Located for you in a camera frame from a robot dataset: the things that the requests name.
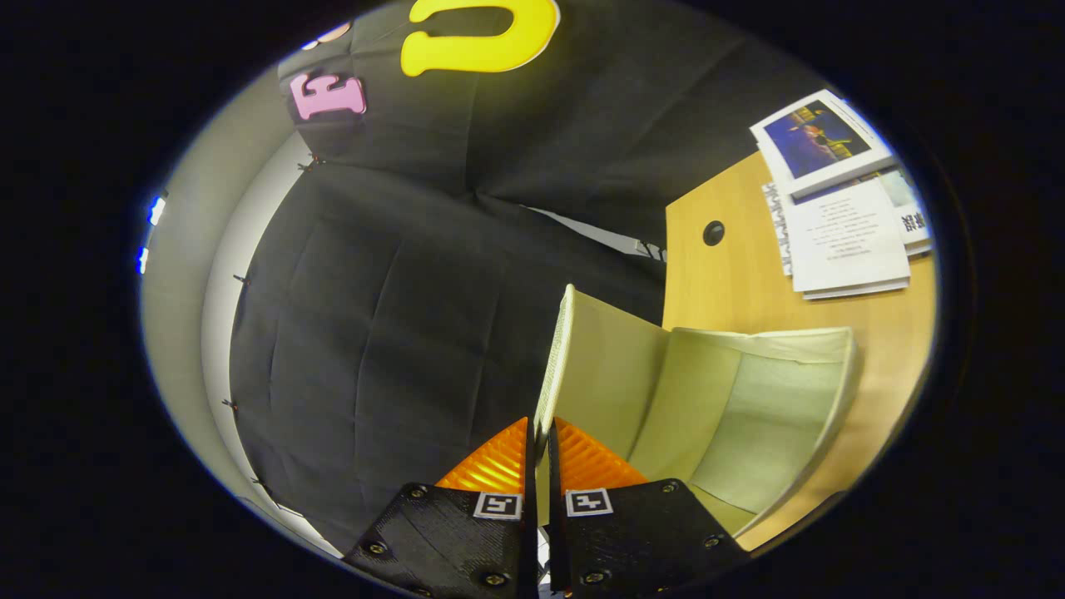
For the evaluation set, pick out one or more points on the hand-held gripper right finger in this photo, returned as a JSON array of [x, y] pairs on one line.
[[556, 549]]

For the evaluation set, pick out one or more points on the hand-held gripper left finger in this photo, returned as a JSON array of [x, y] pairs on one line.
[[530, 549]]

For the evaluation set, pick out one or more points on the cream fabric storage box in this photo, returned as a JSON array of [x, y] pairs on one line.
[[749, 416]]

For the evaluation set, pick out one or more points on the striped spine book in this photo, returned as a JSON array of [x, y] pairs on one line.
[[775, 225]]

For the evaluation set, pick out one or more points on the white text booklet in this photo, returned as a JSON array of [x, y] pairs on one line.
[[844, 237]]

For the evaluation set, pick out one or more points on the blue night photo book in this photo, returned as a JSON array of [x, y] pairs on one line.
[[819, 141]]

